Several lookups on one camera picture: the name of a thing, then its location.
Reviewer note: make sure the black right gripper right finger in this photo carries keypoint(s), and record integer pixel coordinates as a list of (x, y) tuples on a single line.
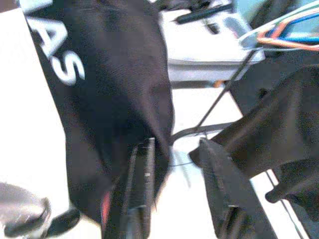
[(224, 194)]

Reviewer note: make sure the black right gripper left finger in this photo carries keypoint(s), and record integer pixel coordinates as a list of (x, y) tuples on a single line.
[(143, 186)]

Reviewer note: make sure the thin orange hanger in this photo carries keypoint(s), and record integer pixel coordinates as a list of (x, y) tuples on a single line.
[(264, 39)]

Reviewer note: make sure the thin blue hanger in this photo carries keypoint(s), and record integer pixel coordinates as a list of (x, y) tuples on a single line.
[(304, 39)]

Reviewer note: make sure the black shirt small white lettering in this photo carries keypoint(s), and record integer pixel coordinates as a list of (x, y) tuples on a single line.
[(274, 119)]

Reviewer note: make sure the black shirt large white print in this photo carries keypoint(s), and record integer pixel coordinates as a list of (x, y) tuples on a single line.
[(104, 74)]

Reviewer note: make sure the grey ottoman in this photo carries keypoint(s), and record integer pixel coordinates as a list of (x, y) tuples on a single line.
[(199, 49)]

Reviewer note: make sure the black remote control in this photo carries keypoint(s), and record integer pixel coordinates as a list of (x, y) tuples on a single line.
[(199, 15)]

